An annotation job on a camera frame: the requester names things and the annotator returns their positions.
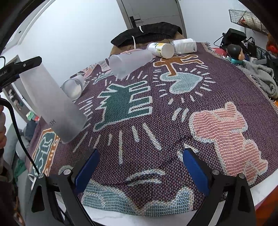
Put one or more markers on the yellow white paper canister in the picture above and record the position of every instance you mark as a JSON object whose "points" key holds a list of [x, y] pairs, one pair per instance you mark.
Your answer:
{"points": [[163, 50]]}

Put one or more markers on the grey cloth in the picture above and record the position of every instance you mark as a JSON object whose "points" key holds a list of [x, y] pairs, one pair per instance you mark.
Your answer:
{"points": [[263, 75]]}

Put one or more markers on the white plastic jar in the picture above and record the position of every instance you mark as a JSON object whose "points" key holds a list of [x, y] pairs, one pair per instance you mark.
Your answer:
{"points": [[184, 46]]}

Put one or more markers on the black desk organizer rack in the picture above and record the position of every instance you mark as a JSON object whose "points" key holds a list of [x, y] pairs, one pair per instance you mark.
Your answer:
{"points": [[253, 53]]}

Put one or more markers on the brown chair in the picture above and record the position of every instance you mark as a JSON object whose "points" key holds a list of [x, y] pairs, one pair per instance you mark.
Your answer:
{"points": [[118, 50]]}

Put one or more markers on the person left hand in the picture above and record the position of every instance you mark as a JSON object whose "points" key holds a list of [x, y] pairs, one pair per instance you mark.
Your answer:
{"points": [[3, 138]]}

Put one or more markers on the black jacket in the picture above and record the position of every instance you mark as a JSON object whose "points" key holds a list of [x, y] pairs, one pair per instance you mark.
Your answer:
{"points": [[146, 33]]}

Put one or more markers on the black door lock handle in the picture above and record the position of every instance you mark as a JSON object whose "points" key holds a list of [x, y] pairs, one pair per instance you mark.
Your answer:
{"points": [[133, 21]]}

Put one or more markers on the black wire wall basket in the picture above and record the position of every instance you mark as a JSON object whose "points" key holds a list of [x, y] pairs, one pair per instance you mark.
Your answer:
{"points": [[248, 20]]}

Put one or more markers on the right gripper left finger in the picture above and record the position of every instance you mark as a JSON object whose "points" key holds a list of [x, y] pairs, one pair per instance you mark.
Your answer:
{"points": [[54, 200]]}

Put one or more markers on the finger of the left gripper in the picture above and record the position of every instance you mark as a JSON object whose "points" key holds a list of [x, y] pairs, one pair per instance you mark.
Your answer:
{"points": [[10, 72]]}

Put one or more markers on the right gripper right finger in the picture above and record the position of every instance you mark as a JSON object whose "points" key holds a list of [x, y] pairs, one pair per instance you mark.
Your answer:
{"points": [[239, 206]]}

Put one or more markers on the round head figurine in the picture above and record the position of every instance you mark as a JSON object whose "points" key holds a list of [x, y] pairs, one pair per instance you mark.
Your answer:
{"points": [[236, 54]]}

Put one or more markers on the frosted cup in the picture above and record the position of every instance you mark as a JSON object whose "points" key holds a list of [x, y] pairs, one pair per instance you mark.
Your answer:
{"points": [[56, 108], [73, 87], [124, 64]]}

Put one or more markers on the patterned woven table blanket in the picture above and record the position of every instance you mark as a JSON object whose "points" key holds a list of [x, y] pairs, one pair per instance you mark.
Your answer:
{"points": [[140, 125]]}

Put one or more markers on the grey door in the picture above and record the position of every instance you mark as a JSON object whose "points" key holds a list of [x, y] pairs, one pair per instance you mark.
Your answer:
{"points": [[151, 11]]}

